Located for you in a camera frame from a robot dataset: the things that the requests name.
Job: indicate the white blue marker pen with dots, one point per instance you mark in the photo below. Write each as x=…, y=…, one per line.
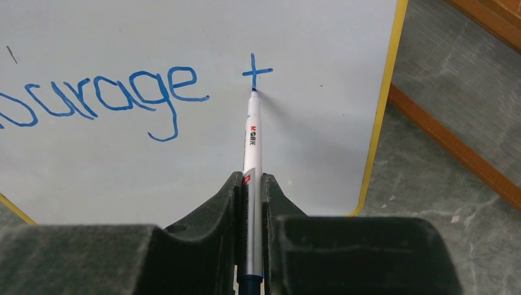
x=250, y=270

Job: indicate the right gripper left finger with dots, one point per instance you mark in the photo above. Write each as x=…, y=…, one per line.
x=194, y=255

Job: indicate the yellow framed whiteboard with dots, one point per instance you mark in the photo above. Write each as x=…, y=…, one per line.
x=134, y=111

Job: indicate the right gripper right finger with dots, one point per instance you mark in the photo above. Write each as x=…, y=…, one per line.
x=350, y=255

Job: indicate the orange wooden rack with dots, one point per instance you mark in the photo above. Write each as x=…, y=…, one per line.
x=461, y=85

